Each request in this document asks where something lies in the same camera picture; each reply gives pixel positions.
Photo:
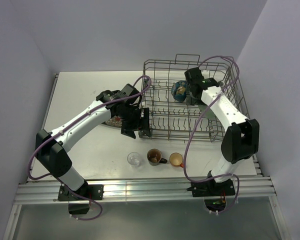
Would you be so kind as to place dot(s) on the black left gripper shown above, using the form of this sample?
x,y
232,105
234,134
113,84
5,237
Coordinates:
x,y
128,130

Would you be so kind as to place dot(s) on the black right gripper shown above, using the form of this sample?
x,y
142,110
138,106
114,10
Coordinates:
x,y
197,102

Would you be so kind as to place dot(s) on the blue-brown ceramic bowl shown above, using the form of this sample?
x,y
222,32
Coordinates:
x,y
179,91

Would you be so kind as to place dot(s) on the clear glass tumbler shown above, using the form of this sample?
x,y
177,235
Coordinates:
x,y
134,159

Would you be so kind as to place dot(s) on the dark brown mug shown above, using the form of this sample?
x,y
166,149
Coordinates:
x,y
154,157

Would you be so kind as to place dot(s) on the orange small mug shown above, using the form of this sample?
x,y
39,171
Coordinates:
x,y
176,160

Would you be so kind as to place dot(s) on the green ceramic cup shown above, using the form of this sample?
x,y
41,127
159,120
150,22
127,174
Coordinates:
x,y
208,112

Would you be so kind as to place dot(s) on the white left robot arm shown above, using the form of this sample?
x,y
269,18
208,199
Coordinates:
x,y
53,146

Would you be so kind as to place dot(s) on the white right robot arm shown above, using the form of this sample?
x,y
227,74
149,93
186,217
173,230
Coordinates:
x,y
241,139

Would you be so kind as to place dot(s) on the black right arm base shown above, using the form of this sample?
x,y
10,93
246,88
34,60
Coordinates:
x,y
212,188

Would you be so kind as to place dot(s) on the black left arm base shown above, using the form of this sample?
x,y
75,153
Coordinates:
x,y
92,192

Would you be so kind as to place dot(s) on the black floral square plate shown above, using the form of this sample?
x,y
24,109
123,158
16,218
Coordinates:
x,y
114,122

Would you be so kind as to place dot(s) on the grey wire dish rack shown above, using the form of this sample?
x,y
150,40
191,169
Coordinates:
x,y
170,119

